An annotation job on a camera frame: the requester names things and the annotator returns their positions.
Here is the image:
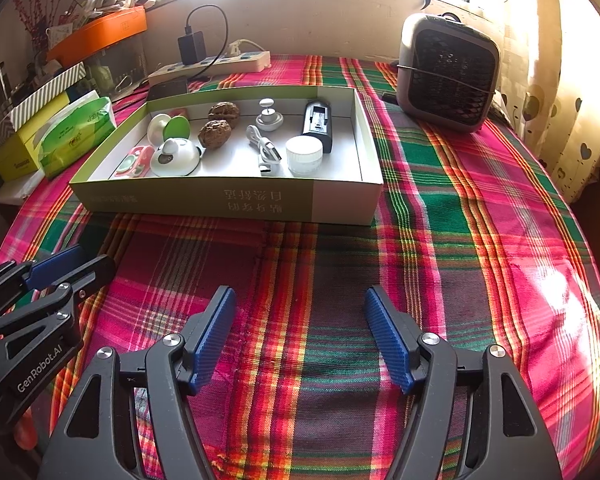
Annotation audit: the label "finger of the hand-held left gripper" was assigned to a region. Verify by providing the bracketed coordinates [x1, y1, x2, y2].
[0, 245, 81, 313]
[0, 255, 117, 411]

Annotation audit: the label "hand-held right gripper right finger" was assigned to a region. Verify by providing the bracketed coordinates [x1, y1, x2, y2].
[364, 285, 563, 480]

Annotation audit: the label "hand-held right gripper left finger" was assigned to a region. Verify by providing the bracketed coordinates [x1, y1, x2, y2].
[35, 285, 238, 480]

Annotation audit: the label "pink case with teal disc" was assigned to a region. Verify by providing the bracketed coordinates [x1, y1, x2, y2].
[111, 146, 154, 179]

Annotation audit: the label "white round gadget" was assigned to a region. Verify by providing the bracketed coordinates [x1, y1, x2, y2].
[150, 139, 202, 177]

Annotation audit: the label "green white cardboard box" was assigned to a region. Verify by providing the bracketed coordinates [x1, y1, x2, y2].
[69, 85, 385, 227]

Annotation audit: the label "green white spool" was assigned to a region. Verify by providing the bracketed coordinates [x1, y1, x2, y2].
[147, 114, 192, 148]

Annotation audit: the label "brown walnut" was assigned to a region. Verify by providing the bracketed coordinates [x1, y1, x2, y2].
[207, 101, 242, 128]
[198, 119, 232, 151]

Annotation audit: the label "white usb cable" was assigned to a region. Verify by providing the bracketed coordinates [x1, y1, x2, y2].
[245, 124, 286, 177]

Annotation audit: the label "small white jar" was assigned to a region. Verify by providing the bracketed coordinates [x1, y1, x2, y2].
[285, 136, 325, 176]

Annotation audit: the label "black rectangular device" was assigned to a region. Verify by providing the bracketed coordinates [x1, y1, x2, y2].
[300, 101, 334, 155]

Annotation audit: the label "white knob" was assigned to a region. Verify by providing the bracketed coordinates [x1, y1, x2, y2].
[255, 98, 285, 132]

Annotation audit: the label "flat white box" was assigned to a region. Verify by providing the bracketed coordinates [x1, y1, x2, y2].
[0, 170, 48, 206]

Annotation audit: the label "pink green plaid tablecloth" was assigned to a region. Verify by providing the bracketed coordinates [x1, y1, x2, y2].
[0, 52, 600, 480]

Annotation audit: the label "yellow cardboard box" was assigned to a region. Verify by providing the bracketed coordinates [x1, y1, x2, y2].
[0, 94, 73, 182]

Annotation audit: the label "green tissue pack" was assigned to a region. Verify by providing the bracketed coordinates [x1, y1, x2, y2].
[37, 91, 118, 179]

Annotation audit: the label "grey striped box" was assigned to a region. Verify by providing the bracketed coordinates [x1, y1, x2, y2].
[0, 61, 87, 138]

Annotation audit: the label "black smartphone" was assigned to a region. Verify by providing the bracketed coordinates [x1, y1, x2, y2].
[146, 77, 189, 101]

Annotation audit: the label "clear plastic container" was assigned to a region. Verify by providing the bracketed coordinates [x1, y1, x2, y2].
[82, 35, 148, 97]

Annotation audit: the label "orange box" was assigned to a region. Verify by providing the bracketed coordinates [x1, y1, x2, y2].
[46, 6, 148, 67]

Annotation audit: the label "black charger adapter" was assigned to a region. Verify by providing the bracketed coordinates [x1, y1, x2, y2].
[177, 31, 206, 66]

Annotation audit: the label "white power strip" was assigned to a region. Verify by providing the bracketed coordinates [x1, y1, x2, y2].
[147, 50, 272, 87]

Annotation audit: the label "red flower branches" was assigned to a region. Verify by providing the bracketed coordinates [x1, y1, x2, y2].
[11, 0, 51, 53]

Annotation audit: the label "small grey desk fan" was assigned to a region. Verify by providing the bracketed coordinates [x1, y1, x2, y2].
[396, 11, 502, 134]

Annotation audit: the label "heart print curtain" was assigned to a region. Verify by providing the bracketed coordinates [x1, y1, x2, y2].
[500, 0, 600, 203]

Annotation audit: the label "white plug with cord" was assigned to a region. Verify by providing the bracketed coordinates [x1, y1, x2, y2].
[224, 38, 271, 59]

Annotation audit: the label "black charger cable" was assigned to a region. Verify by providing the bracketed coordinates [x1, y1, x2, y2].
[184, 4, 229, 81]

